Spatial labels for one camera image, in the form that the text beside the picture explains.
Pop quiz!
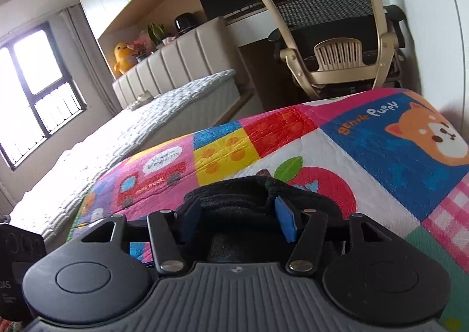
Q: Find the white desk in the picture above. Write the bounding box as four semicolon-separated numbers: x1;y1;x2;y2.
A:
223;2;283;49

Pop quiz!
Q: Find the black cloth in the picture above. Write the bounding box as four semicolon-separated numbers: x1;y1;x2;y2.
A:
183;176;347;263

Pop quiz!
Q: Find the small white object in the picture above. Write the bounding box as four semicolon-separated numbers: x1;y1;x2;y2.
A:
130;92;152;109

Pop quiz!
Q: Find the white wardrobe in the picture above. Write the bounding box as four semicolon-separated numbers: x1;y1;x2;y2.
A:
366;0;469;124

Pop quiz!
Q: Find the colourful printed blanket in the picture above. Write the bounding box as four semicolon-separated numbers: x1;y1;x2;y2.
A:
0;87;469;332

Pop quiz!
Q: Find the beige padded headboard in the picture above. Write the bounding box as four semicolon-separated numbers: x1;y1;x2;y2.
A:
112;16;242;109

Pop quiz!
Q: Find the yellow duck plush toy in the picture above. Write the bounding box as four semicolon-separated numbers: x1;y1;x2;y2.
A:
113;42;137;74

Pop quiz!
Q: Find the white quilted bed mattress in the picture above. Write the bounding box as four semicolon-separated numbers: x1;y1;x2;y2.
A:
9;69;253;241

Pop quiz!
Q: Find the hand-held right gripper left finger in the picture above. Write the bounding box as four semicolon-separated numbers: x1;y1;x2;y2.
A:
81;197;203;274

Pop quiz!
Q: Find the black round appliance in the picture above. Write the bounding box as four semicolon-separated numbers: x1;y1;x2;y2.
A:
174;14;195;34

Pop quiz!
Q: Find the black framed window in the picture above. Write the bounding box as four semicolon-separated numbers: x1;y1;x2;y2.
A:
0;22;87;171

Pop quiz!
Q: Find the beige plastic stool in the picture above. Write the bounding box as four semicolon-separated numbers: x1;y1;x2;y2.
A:
314;38;363;71

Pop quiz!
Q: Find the grey curtain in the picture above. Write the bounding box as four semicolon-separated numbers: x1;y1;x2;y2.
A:
59;6;121;113

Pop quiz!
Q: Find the green potted plant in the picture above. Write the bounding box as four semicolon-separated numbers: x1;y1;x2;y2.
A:
147;22;166;45

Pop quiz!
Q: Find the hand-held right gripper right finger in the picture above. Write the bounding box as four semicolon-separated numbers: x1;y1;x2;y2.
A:
275;196;395;275

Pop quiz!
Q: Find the beige mesh office chair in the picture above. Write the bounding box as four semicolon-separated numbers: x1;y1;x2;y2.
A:
254;0;407;100

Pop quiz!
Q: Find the pink flower bouquet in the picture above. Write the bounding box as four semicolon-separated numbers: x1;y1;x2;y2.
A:
131;33;154;62

